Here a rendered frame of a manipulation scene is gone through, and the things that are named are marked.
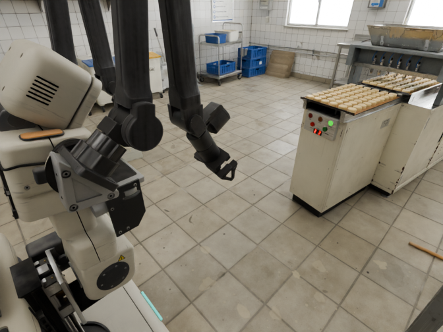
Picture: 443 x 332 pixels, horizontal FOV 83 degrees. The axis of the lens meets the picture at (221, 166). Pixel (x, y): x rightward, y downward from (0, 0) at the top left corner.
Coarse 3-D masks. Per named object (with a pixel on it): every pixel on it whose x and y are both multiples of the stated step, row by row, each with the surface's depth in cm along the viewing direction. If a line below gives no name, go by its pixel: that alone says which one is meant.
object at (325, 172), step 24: (360, 120) 163; (384, 120) 184; (312, 144) 183; (336, 144) 166; (360, 144) 179; (384, 144) 205; (312, 168) 189; (336, 168) 175; (360, 168) 199; (312, 192) 197; (336, 192) 194
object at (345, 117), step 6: (402, 96) 185; (408, 96) 191; (390, 102) 179; (396, 102) 184; (378, 108) 172; (342, 114) 152; (348, 114) 153; (360, 114) 162; (366, 114) 166; (342, 120) 154; (348, 120) 157
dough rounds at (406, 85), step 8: (368, 80) 209; (376, 80) 214; (384, 80) 209; (392, 80) 209; (400, 80) 210; (408, 80) 208; (416, 80) 211; (424, 80) 208; (432, 80) 208; (392, 88) 196; (400, 88) 189; (408, 88) 189; (416, 88) 189; (424, 88) 196
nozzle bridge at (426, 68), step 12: (360, 48) 208; (372, 48) 193; (384, 48) 187; (396, 48) 186; (348, 60) 211; (360, 60) 212; (384, 60) 197; (396, 60) 190; (420, 60) 178; (432, 60) 173; (360, 72) 226; (396, 72) 188; (408, 72) 182; (420, 72) 177; (432, 72) 175
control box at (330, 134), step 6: (312, 114) 171; (318, 114) 167; (306, 120) 177; (312, 120) 173; (324, 120) 165; (330, 120) 161; (336, 120) 159; (306, 126) 179; (312, 126) 174; (318, 126) 170; (324, 126) 166; (330, 126) 162; (336, 126) 160; (318, 132) 171; (324, 132) 168; (330, 132) 164; (336, 132) 163; (330, 138) 165
